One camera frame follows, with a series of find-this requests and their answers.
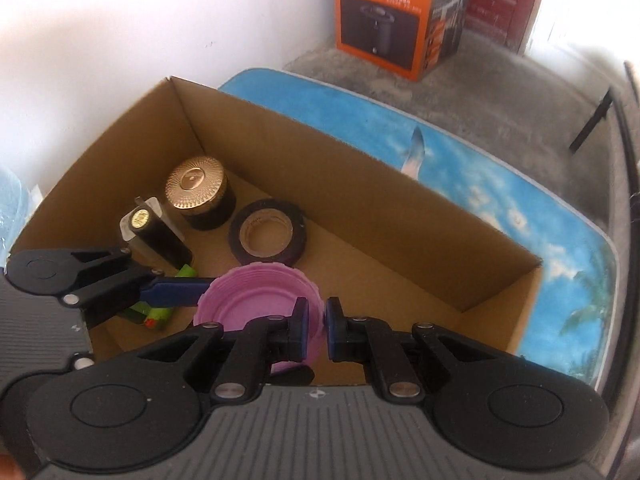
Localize orange appliance carton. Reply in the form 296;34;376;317
334;0;476;82

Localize black metal bed frame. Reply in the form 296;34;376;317
569;86;615;154

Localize green lip balm tube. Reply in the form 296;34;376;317
120;263;199;332

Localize red wooden door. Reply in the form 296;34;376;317
462;0;551;56

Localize blue water jug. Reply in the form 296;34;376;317
0;167;38;256

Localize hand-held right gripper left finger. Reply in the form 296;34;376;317
134;296;312;404

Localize brown cardboard box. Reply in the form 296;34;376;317
7;76;543;386

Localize black tape roll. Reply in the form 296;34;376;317
229;199;307;266

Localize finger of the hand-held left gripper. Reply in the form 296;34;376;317
59;245;217;332

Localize pink plastic bowl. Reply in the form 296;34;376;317
192;265;326;373

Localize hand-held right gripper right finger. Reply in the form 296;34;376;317
325;296;504;404

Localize black cylinder gold cap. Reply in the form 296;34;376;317
120;208;193;273

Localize dark jar gold lid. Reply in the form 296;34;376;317
165;156;237;231

